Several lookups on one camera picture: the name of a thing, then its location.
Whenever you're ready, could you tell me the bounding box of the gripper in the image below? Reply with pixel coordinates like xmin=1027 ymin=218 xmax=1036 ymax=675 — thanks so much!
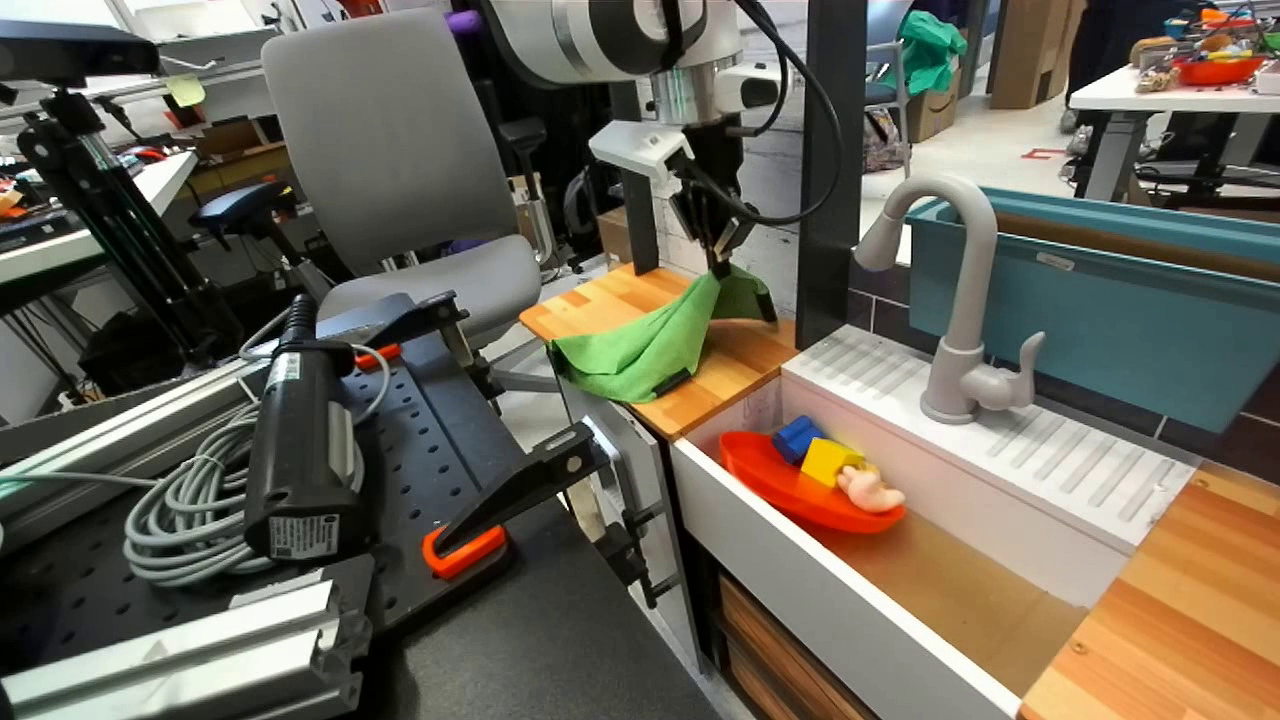
xmin=669 ymin=116 xmax=763 ymax=279

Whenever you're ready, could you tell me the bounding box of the green towel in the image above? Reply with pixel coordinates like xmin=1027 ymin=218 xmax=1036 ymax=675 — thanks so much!
xmin=547 ymin=264 xmax=778 ymax=405

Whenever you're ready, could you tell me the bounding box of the blue toy block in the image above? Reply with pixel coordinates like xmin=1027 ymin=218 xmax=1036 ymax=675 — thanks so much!
xmin=771 ymin=415 xmax=827 ymax=467

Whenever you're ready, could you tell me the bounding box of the small cardboard box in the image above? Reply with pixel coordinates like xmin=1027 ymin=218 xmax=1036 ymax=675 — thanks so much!
xmin=904 ymin=68 xmax=963 ymax=143

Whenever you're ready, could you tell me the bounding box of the yellow toy block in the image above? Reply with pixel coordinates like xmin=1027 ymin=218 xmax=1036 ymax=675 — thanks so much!
xmin=799 ymin=437 xmax=867 ymax=489

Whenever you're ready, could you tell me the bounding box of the grey tap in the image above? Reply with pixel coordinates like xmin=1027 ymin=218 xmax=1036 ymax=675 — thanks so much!
xmin=854 ymin=174 xmax=1047 ymax=426

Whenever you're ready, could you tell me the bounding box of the red plastic plate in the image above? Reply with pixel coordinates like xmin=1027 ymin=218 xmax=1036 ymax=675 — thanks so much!
xmin=719 ymin=430 xmax=908 ymax=535

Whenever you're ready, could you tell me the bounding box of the green cloth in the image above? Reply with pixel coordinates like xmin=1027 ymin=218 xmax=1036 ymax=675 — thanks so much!
xmin=893 ymin=9 xmax=970 ymax=97

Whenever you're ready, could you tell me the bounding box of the cream toy figure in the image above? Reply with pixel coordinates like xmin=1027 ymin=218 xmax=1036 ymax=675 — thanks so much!
xmin=836 ymin=462 xmax=907 ymax=515

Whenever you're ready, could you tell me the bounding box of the black clamp with orange pad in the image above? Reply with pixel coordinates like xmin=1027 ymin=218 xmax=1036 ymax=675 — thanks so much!
xmin=314 ymin=289 xmax=504 ymax=403
xmin=420 ymin=420 xmax=612 ymax=582

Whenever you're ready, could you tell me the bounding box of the small black clamp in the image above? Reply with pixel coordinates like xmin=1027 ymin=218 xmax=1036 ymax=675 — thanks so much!
xmin=588 ymin=498 xmax=683 ymax=611

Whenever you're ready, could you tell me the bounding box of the grey office chair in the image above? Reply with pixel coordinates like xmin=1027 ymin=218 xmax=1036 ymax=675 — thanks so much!
xmin=188 ymin=9 xmax=563 ymax=393

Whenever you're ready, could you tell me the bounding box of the grey tap lever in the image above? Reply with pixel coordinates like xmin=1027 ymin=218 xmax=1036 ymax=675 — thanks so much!
xmin=985 ymin=331 xmax=1047 ymax=412

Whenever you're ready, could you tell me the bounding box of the tall cardboard box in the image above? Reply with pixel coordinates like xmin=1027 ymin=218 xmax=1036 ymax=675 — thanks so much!
xmin=989 ymin=0 xmax=1087 ymax=110

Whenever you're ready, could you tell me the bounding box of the teal plastic bin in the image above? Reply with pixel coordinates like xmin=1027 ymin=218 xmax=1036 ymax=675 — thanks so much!
xmin=905 ymin=187 xmax=1280 ymax=434

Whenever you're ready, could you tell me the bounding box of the toy kitchen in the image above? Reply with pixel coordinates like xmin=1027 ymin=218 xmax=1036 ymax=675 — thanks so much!
xmin=519 ymin=0 xmax=1280 ymax=720

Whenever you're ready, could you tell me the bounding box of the toy kitchen sink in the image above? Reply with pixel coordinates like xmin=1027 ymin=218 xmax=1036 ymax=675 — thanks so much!
xmin=671 ymin=376 xmax=1133 ymax=720

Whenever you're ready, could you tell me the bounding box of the white table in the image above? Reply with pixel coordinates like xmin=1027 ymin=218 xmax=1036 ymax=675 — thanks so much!
xmin=1067 ymin=60 xmax=1280 ymax=204

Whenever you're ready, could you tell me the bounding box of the black handheld device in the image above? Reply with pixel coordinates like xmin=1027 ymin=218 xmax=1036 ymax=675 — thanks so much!
xmin=243 ymin=294 xmax=367 ymax=564

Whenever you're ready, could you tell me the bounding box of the red bowl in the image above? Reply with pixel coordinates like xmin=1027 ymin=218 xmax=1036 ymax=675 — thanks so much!
xmin=1173 ymin=54 xmax=1268 ymax=88

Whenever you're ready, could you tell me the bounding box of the white desk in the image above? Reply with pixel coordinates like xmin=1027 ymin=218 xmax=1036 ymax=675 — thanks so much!
xmin=0 ymin=150 xmax=201 ymax=293

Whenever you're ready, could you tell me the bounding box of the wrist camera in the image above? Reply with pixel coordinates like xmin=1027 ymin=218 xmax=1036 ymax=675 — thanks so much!
xmin=588 ymin=120 xmax=697 ymax=187

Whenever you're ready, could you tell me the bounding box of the coil of grey cable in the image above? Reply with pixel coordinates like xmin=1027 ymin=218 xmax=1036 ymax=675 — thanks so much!
xmin=121 ymin=340 xmax=393 ymax=590

